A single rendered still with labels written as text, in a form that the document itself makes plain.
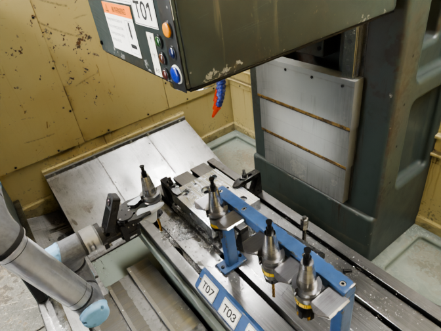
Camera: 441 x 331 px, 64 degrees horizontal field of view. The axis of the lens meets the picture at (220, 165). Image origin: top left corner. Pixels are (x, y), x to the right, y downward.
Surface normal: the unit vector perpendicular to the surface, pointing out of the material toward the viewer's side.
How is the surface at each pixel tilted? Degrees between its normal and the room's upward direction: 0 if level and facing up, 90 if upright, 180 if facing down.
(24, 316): 0
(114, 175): 26
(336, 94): 90
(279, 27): 90
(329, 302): 0
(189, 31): 90
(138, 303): 8
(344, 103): 90
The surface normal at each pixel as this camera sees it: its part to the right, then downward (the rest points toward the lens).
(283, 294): -0.12, -0.82
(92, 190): 0.13, -0.59
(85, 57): 0.59, 0.40
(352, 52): -0.80, 0.42
